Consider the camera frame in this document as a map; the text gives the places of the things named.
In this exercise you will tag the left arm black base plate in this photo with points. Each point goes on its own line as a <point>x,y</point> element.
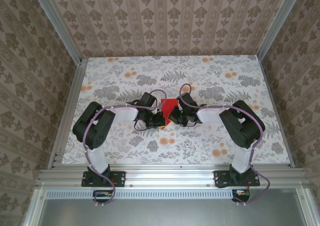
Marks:
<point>120,178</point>

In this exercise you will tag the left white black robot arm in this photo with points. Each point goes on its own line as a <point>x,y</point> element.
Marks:
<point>125,114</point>

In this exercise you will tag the aluminium frame rail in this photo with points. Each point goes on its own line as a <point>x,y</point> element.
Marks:
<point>33,211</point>
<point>306,211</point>

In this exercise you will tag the floral patterned table mat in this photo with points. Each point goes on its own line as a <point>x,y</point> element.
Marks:
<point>175,148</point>

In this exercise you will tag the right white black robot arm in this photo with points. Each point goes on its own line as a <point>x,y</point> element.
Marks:
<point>210,114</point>

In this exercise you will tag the aluminium cross beam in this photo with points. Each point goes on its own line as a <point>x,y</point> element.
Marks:
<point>170,177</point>

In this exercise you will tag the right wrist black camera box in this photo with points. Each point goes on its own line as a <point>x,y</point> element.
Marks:
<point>186,100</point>

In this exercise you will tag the grey metal sheet panel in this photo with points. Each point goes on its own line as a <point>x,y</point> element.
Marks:
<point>175,213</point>

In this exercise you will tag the aluminium corner post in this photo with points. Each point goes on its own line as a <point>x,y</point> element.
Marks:
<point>278,23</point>
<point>58,23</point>

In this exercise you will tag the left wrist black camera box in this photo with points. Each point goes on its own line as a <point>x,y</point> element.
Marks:
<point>148,99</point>

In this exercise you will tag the red square paper sheet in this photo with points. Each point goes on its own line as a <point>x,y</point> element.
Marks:
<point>168,106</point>

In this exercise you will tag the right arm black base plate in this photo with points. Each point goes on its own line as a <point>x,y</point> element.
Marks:
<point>220,178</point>

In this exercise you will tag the aluminium table side rail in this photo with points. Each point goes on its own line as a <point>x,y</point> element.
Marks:
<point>276,111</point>
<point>74,86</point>

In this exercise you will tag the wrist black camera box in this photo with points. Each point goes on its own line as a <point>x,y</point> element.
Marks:
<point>148,99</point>
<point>186,100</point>

